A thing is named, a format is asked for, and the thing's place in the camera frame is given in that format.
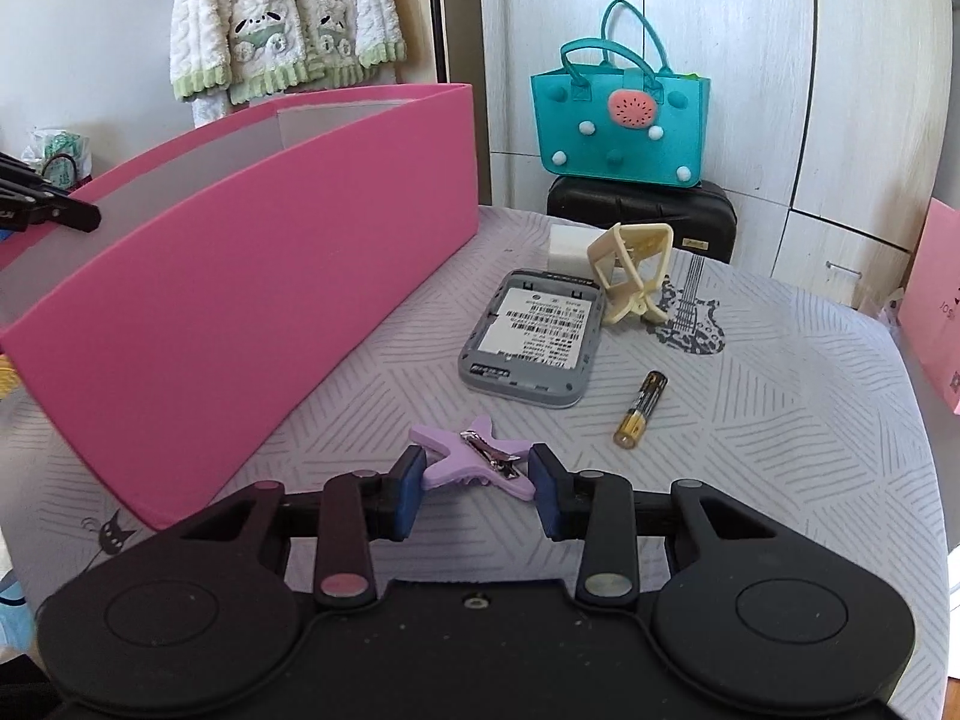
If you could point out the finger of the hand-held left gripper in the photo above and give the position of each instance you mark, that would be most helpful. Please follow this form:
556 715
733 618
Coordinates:
60 211

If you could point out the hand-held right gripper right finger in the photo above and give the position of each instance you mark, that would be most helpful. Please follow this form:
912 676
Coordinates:
546 495

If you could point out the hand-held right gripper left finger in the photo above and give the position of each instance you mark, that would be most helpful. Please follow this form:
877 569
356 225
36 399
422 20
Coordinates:
409 491

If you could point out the purple star hair clip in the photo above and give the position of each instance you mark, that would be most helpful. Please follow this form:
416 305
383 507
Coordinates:
465 469

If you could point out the pink storage box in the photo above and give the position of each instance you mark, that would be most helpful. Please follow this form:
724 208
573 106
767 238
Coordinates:
262 277

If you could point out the green printed plastic bag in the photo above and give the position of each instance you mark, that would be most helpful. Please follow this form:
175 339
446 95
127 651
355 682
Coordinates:
64 154

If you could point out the black and gold battery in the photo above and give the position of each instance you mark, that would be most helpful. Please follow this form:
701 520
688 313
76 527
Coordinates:
639 411

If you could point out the grey pocket router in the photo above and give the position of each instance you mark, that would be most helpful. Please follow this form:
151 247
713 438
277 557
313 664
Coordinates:
525 330

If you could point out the cream hair claw clip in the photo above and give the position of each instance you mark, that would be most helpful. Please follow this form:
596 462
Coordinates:
626 300

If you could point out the grey patterned bed sheet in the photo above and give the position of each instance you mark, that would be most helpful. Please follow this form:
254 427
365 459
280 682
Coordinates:
750 427

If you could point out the white cube charger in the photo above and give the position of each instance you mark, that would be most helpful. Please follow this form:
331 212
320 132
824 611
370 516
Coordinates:
570 247

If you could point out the black hard suitcase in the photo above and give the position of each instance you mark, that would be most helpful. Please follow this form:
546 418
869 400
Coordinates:
637 206

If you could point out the white fleece garment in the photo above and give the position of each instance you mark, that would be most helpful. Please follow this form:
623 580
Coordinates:
285 7

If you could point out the teal felt handbag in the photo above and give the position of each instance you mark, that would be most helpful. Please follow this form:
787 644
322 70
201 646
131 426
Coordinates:
622 150

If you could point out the crumpled clear plastic bag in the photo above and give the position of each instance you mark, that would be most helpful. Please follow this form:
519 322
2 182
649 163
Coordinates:
894 307

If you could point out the pink paper gift bag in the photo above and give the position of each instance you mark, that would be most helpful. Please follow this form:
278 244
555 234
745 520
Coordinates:
934 315

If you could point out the white wardrobe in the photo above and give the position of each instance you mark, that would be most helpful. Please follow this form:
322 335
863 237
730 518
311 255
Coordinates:
750 52

